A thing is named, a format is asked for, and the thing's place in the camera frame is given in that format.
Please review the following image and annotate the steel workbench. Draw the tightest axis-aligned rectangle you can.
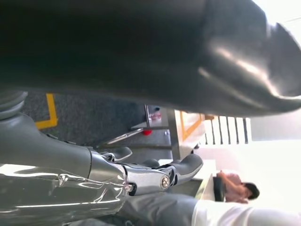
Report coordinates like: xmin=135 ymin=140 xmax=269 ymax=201
xmin=97 ymin=104 xmax=207 ymax=163

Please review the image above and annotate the white slatted panel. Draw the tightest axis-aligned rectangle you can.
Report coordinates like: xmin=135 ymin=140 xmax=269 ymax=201
xmin=204 ymin=116 xmax=249 ymax=145

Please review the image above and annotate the black handheld device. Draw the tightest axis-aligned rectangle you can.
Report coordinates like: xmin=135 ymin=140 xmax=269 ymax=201
xmin=213 ymin=176 xmax=227 ymax=202

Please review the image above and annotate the person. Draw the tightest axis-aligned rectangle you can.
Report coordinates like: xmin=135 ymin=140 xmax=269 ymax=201
xmin=70 ymin=169 xmax=301 ymax=226

